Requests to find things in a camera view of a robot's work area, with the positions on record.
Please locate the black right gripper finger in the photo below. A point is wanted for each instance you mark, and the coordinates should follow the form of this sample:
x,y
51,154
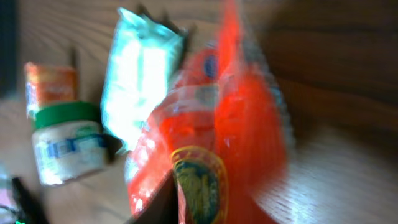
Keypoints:
x,y
163,209

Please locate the red snack packet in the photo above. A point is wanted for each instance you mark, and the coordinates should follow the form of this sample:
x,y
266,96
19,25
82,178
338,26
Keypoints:
x,y
219,134

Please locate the green lid jar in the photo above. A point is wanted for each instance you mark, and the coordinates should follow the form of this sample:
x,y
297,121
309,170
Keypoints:
x,y
68,142

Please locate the light teal wipes pack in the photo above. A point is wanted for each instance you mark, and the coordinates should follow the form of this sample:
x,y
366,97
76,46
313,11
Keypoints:
x,y
142,59

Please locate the small orange white carton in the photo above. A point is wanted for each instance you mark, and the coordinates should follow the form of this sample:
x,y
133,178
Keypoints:
x,y
48,85

